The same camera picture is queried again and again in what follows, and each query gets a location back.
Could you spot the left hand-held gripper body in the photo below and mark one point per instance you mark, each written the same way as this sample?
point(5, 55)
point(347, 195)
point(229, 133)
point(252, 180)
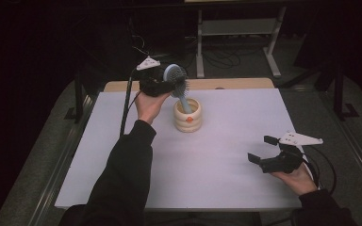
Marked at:
point(152, 86)

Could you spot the white table mat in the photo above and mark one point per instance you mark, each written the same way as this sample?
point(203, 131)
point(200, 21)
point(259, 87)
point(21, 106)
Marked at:
point(217, 157)

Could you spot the black metal stand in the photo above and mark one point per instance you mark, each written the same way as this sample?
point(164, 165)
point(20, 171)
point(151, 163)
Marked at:
point(339, 94)
point(78, 94)

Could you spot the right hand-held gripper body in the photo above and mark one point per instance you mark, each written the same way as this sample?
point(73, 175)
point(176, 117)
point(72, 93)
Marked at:
point(281, 163)

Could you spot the cream ribbed cup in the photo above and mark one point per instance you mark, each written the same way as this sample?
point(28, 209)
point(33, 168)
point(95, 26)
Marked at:
point(187, 124)

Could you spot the person's left hand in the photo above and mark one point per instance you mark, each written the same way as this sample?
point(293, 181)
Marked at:
point(149, 106)

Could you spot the metal floor rail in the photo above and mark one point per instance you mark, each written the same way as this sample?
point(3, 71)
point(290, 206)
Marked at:
point(358, 157)
point(48, 188)

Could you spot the person's right hand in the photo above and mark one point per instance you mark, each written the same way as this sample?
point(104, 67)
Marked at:
point(297, 182)

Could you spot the wooden table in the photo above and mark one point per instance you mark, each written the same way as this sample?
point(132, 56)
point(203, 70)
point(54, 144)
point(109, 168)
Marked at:
point(232, 84)

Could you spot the white metal stand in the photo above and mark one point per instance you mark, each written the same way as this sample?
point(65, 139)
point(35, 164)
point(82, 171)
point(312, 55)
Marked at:
point(237, 27)

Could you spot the light blue hairbrush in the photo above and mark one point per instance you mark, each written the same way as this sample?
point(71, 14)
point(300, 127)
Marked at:
point(176, 77)

